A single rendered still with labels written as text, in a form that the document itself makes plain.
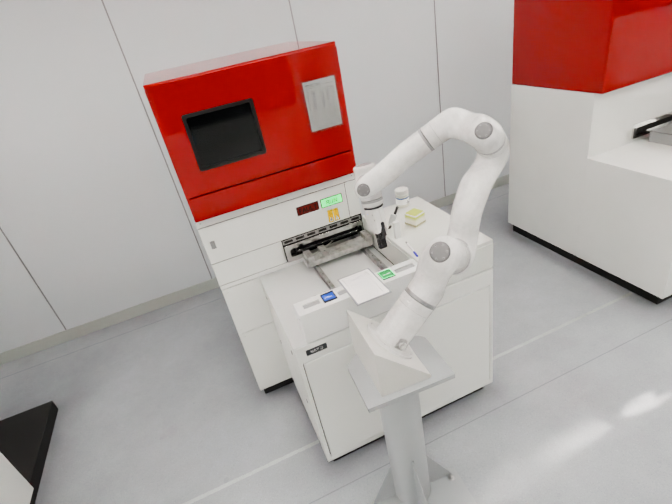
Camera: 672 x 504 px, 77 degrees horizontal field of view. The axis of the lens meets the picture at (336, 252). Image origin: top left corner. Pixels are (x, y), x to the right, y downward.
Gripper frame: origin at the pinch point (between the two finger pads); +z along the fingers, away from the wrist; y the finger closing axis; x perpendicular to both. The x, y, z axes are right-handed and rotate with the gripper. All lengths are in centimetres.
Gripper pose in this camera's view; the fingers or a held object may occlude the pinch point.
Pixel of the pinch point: (382, 243)
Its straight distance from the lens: 168.9
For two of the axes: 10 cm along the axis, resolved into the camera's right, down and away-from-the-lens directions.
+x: 9.1, -3.3, 2.4
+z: 2.5, 9.2, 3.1
